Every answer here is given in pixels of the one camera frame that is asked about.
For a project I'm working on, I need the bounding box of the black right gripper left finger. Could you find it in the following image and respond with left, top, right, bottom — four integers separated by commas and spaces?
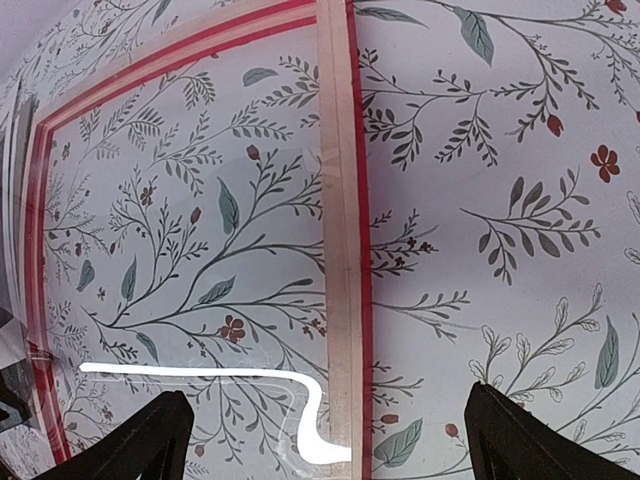
38, 391, 194, 480

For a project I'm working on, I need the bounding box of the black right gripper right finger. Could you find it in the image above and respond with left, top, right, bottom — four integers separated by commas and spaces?
464, 382, 639, 480

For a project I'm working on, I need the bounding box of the red wooden picture frame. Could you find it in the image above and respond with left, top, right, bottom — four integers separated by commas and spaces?
23, 1, 371, 479

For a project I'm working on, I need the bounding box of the red grey photo print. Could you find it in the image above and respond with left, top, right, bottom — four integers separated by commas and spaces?
1, 84, 37, 431

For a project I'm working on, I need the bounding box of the floral patterned table mat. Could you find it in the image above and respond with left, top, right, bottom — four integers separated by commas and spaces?
1, 1, 639, 479

